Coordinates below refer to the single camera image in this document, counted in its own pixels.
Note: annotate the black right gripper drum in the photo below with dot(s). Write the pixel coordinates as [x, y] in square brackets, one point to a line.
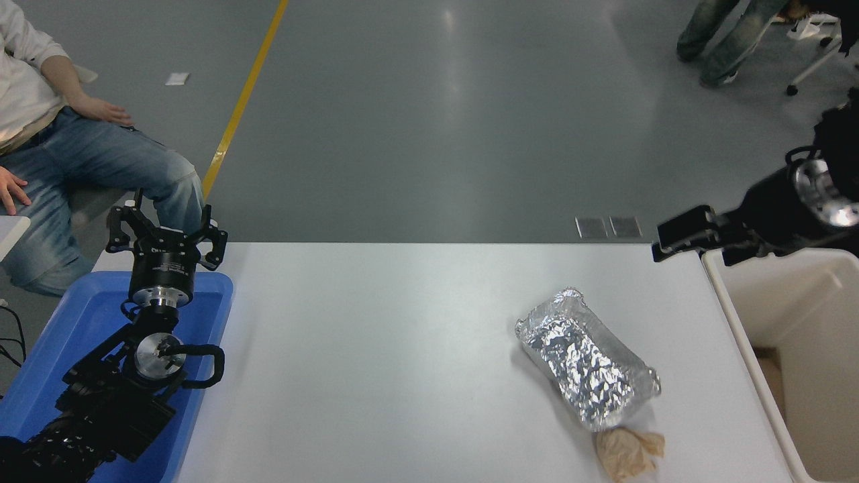
[772, 215]

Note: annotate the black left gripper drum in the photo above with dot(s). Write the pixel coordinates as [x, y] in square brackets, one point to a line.
[164, 265]

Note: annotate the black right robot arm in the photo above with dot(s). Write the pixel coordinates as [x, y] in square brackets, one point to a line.
[839, 141]

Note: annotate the seated person's right hand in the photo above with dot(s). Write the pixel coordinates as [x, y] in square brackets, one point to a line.
[12, 191]

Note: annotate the seated person's left hand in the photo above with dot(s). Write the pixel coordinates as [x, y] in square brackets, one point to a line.
[104, 113]

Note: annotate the metal floor plate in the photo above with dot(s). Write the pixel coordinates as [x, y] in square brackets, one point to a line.
[591, 227]
[625, 227]

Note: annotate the seated person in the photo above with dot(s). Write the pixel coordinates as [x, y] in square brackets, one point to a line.
[87, 157]

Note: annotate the large pale bin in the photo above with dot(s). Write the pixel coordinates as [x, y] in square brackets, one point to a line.
[805, 302]

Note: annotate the blue plastic tray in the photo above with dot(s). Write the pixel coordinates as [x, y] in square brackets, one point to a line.
[80, 315]

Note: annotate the small white table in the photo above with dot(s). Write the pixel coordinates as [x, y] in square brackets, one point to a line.
[12, 231]

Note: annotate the white paper scrap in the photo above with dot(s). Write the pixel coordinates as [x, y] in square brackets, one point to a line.
[176, 78]

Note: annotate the white office chair base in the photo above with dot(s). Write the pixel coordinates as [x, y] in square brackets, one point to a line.
[815, 64]

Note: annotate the crumpled foil tray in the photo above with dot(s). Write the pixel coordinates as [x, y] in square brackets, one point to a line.
[584, 362]

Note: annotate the standing person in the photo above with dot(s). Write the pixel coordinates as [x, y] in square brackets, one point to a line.
[731, 40]

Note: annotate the black garment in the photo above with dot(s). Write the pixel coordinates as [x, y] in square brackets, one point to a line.
[847, 23]

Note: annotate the crumpled tan paper ball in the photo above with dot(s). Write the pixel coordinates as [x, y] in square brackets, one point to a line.
[624, 453]

